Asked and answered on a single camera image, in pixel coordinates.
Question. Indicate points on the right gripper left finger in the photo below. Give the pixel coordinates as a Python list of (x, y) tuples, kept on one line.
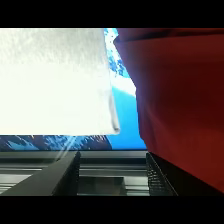
[(56, 180)]

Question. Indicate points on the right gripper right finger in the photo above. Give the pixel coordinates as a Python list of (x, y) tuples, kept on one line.
[(158, 180)]

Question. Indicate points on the white garment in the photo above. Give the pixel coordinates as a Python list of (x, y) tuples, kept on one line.
[(53, 83)]

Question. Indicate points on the red garment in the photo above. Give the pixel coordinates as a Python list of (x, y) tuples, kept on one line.
[(180, 100)]

